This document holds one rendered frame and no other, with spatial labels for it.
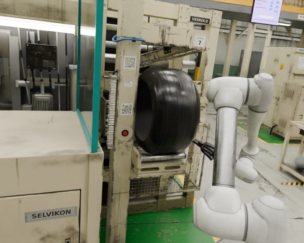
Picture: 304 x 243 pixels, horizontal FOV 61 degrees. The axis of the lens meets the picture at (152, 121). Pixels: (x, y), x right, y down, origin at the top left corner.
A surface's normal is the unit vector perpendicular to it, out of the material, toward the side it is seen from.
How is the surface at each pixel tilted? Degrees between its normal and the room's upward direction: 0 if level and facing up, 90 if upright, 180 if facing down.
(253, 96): 102
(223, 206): 56
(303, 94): 90
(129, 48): 90
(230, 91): 64
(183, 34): 90
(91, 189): 90
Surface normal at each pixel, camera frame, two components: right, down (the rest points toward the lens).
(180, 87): 0.32, -0.46
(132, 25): 0.35, 0.27
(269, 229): -0.36, 0.13
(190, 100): 0.36, -0.18
